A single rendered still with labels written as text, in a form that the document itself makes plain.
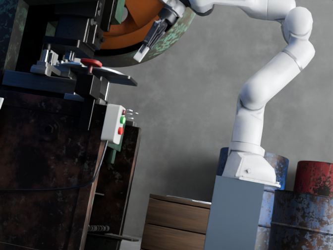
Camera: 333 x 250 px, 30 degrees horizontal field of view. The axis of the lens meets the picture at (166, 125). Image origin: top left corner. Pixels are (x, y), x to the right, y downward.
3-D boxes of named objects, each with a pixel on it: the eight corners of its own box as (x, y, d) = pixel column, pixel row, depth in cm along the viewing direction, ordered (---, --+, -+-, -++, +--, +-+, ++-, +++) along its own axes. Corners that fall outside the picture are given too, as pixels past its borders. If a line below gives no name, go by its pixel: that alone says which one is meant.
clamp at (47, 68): (61, 84, 247) (66, 59, 249) (44, 73, 231) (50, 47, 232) (47, 82, 249) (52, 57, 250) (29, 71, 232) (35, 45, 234)
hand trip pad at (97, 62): (99, 84, 221) (103, 64, 222) (94, 80, 215) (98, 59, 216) (81, 82, 223) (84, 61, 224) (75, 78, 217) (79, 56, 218)
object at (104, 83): (132, 114, 256) (138, 82, 257) (123, 107, 242) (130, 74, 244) (76, 105, 261) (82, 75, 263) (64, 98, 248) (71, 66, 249)
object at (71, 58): (75, 62, 259) (77, 54, 260) (71, 59, 255) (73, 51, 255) (68, 61, 260) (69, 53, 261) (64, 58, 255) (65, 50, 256)
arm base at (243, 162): (277, 189, 242) (283, 154, 244) (282, 186, 224) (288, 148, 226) (220, 178, 245) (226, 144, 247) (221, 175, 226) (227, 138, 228)
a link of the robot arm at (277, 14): (315, -11, 241) (311, 8, 257) (268, -13, 244) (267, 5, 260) (312, 35, 236) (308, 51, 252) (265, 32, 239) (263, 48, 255)
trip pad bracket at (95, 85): (92, 131, 223) (102, 78, 225) (83, 126, 213) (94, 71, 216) (76, 128, 224) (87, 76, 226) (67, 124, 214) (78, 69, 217)
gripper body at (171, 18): (175, 13, 248) (162, 32, 247) (179, 20, 256) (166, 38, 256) (160, 4, 250) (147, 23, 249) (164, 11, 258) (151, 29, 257)
